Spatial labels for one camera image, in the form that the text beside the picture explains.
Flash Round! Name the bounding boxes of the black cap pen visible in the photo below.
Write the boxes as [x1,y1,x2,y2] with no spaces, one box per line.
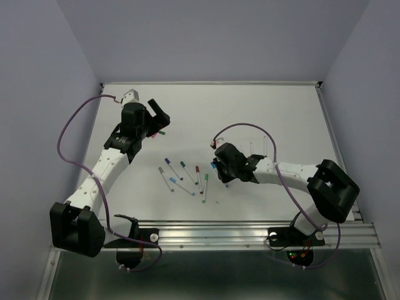
[263,136,268,156]

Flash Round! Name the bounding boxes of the dark red cap pen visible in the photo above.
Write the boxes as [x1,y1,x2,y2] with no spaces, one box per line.
[195,166,204,195]

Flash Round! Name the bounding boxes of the purple cap pen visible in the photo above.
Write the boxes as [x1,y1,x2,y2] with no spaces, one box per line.
[164,157,184,181]

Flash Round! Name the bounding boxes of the light blue cap pen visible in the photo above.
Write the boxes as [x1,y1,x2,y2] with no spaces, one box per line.
[169,177,196,196]

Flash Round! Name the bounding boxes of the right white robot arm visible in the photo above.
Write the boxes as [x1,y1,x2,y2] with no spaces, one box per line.
[213,142,360,244]

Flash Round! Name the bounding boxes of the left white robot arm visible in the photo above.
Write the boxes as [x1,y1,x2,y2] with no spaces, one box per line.
[49,96,170,258]

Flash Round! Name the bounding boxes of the grey cap pen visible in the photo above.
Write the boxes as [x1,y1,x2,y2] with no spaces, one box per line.
[158,167,174,193]

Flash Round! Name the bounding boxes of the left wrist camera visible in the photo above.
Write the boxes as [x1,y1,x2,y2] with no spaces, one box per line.
[121,89,139,108]

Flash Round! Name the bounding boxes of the aluminium front rail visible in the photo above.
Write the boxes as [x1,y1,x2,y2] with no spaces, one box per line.
[139,221,381,251]

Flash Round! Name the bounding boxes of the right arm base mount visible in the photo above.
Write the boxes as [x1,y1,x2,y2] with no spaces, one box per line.
[264,221,326,269]

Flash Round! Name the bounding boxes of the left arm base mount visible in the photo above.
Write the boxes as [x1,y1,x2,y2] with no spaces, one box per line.
[103,214,163,273]

